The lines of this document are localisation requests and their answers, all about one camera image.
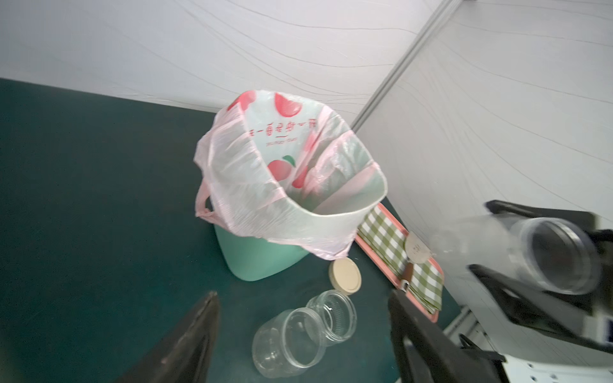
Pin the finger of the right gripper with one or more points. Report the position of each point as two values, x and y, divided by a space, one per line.
586 221
551 316

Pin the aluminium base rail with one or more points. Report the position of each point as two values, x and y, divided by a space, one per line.
464 324

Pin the pink tray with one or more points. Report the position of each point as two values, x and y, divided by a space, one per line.
402 282

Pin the mint green trash bin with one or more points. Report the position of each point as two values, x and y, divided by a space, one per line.
251 259

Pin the red lid peanut jar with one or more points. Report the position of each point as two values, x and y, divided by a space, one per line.
545 253
289 344

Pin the green checkered cloth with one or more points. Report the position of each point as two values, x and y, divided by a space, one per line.
397 249

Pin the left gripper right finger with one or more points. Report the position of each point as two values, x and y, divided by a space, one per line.
423 353

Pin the beige lid glass peanut jar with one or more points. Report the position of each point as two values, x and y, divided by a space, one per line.
338 315

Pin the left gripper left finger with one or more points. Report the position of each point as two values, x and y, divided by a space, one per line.
185 352

